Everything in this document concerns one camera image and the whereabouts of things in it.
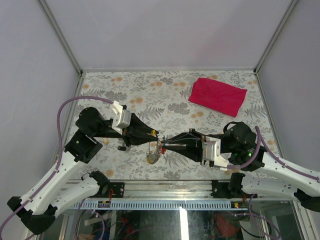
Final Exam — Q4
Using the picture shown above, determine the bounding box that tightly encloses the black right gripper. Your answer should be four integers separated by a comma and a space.
161, 128, 223, 165

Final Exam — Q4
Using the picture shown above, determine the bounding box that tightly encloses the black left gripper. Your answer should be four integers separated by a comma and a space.
93, 113, 161, 148

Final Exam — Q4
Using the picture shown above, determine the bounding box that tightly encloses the metal key organiser with rings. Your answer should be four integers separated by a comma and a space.
146, 130, 166, 165

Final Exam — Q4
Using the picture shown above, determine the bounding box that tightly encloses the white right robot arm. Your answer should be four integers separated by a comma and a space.
161, 121, 320, 212

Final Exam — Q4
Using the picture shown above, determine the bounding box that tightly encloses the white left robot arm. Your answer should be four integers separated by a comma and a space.
7, 107, 159, 235

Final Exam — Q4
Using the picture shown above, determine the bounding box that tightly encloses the pink folded cloth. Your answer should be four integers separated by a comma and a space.
188, 77, 247, 118

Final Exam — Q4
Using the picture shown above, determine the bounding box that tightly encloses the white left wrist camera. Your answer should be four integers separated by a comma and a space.
111, 101, 132, 131

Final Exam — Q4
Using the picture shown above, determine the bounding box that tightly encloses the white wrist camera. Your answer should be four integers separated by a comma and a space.
111, 101, 132, 131
202, 136, 229, 171

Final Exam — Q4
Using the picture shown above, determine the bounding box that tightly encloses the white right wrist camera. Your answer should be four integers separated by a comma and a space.
202, 136, 229, 171

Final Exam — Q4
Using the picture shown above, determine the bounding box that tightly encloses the aluminium mounting rail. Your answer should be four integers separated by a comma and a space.
62, 179, 306, 200

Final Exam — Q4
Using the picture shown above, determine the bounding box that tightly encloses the white slotted cable duct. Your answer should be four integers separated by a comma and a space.
71, 199, 248, 211

